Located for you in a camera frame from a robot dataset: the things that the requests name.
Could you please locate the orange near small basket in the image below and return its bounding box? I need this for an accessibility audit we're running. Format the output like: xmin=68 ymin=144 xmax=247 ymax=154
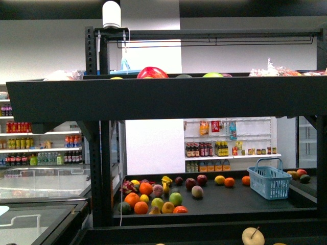
xmin=242 ymin=176 xmax=251 ymax=186

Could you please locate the pink dragon fruit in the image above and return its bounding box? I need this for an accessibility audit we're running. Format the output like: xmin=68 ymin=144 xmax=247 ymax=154
xmin=120 ymin=180 xmax=137 ymax=196

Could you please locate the small blue plastic basket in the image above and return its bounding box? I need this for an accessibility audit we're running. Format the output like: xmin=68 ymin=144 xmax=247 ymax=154
xmin=247 ymin=157 xmax=292 ymax=200

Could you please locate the pale yellow apple with stem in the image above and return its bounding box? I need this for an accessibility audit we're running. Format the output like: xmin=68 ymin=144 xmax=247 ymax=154
xmin=242 ymin=227 xmax=265 ymax=245

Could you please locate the large red apple top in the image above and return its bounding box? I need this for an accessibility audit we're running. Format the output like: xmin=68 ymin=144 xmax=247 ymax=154
xmin=137 ymin=66 xmax=169 ymax=79

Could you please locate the white wall shelf with sauces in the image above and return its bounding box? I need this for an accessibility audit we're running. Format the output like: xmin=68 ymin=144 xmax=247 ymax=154
xmin=183 ymin=117 xmax=281 ymax=173

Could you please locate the yellow lemon far shelf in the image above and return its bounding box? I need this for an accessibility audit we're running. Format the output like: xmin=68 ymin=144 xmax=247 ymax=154
xmin=215 ymin=175 xmax=225 ymax=185

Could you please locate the orange beside far lemon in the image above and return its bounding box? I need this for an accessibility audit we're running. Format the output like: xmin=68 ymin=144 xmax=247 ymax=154
xmin=224 ymin=178 xmax=235 ymax=188

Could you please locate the dark red apple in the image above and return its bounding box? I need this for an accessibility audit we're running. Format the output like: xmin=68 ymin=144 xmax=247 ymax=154
xmin=197 ymin=174 xmax=207 ymax=186

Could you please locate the orange front left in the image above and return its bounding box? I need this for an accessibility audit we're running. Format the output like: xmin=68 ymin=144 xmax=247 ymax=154
xmin=134 ymin=201 xmax=149 ymax=214

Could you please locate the peach pink green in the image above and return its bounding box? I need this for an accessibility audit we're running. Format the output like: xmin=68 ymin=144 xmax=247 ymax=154
xmin=191 ymin=185 xmax=203 ymax=199

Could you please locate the green apple shelf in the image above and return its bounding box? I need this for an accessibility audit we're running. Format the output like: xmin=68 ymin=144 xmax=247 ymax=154
xmin=169 ymin=192 xmax=183 ymax=207
xmin=203 ymin=72 xmax=224 ymax=78

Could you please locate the white cylindrical device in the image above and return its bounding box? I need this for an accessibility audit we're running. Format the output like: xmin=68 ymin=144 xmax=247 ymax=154
xmin=102 ymin=1 xmax=121 ymax=28

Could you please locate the white grocery shelf with bottles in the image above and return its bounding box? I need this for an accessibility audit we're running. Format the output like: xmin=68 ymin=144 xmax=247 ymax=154
xmin=1 ymin=85 xmax=85 ymax=167

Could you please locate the orange middle left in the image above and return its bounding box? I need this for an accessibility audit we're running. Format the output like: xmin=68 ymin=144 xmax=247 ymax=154
xmin=139 ymin=182 xmax=153 ymax=195

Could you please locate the green apple top shelf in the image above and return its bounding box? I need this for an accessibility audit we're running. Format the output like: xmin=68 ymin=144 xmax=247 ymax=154
xmin=203 ymin=72 xmax=224 ymax=78

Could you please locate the glass top freezer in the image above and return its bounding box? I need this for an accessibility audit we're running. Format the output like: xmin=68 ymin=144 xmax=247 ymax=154
xmin=1 ymin=165 xmax=91 ymax=244

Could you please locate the green apple middle shelf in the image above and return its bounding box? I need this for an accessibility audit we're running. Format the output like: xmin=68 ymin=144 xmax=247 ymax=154
xmin=169 ymin=192 xmax=183 ymax=207

